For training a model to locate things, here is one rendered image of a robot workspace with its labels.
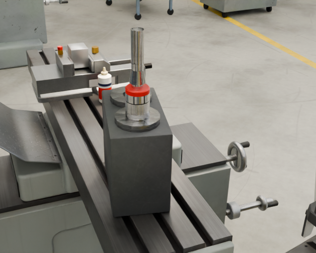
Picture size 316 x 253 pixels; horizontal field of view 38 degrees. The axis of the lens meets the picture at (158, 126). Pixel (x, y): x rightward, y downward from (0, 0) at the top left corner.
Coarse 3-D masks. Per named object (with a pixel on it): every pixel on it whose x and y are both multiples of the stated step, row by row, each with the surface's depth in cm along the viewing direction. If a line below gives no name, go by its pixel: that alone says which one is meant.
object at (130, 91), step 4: (128, 84) 89; (144, 84) 89; (128, 88) 87; (132, 88) 87; (144, 88) 87; (148, 88) 87; (128, 92) 86; (132, 92) 86; (136, 92) 86; (140, 92) 86; (144, 92) 86; (148, 92) 87; (136, 96) 86; (140, 96) 86
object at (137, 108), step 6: (126, 96) 87; (132, 96) 86; (144, 96) 87; (126, 102) 88; (132, 102) 87; (138, 102) 87; (144, 102) 87; (126, 108) 89; (132, 108) 88; (138, 108) 87; (144, 108) 88; (126, 114) 89; (132, 114) 88; (138, 114) 88; (144, 114) 88; (138, 120) 89
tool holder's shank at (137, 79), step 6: (132, 30) 82; (138, 30) 82; (132, 36) 82; (138, 36) 82; (132, 42) 83; (138, 42) 82; (132, 48) 83; (138, 48) 83; (132, 54) 84; (138, 54) 83; (132, 60) 84; (138, 60) 84; (132, 66) 85; (138, 66) 84; (132, 72) 85; (138, 72) 85; (132, 78) 86; (138, 78) 85; (144, 78) 86; (132, 84) 86; (138, 84) 86
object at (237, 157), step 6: (234, 144) 169; (240, 144) 168; (246, 144) 169; (228, 150) 174; (234, 150) 171; (240, 150) 166; (228, 156) 169; (234, 156) 169; (240, 156) 166; (234, 162) 172; (240, 162) 169; (246, 162) 166; (234, 168) 172; (240, 168) 168
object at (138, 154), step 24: (120, 96) 98; (120, 120) 89; (144, 120) 89; (120, 144) 86; (144, 144) 87; (168, 144) 88; (120, 168) 89; (144, 168) 90; (168, 168) 91; (120, 192) 92; (144, 192) 93; (168, 192) 94
